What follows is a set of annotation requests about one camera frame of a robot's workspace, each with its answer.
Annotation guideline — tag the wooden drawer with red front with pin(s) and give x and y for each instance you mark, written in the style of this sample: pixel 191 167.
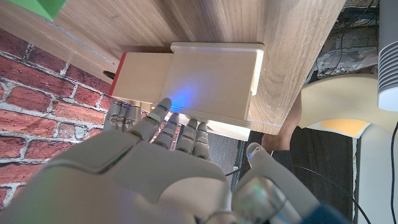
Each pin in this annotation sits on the wooden drawer with red front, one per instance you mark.
pixel 140 77

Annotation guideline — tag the wooden box with slot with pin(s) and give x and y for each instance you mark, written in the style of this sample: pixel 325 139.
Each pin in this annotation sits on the wooden box with slot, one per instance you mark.
pixel 211 81

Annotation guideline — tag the person in black clothing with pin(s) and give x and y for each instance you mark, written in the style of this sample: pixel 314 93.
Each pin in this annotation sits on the person in black clothing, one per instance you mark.
pixel 320 161

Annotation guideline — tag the red brick print backdrop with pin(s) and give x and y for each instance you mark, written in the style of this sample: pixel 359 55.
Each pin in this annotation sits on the red brick print backdrop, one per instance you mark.
pixel 46 102

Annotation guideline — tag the ribbed grey white column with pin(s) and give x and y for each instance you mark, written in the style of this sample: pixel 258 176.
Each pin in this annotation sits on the ribbed grey white column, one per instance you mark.
pixel 388 62

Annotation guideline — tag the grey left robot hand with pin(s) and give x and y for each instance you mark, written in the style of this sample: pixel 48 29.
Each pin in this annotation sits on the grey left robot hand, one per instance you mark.
pixel 121 115

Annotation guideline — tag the green and white package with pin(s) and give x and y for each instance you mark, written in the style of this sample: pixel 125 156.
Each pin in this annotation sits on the green and white package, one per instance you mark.
pixel 37 7

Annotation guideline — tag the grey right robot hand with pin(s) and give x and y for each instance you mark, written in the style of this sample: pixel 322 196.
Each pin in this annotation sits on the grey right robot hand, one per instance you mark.
pixel 140 186

